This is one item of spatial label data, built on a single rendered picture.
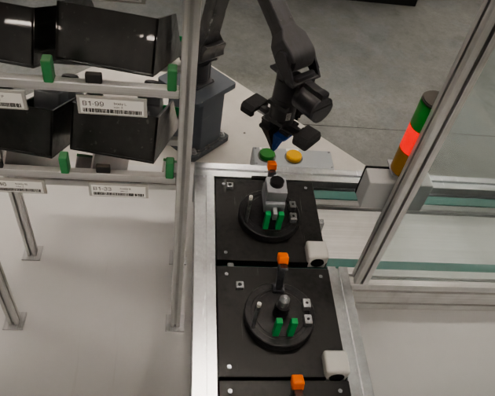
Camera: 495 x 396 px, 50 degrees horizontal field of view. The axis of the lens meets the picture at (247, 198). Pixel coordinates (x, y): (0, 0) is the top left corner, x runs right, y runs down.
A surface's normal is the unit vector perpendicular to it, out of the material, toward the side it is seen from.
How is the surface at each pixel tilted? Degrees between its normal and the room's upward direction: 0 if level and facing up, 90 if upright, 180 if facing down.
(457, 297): 90
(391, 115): 0
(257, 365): 0
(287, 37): 29
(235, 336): 0
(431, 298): 90
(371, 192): 90
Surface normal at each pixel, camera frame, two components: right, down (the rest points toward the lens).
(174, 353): 0.13, -0.66
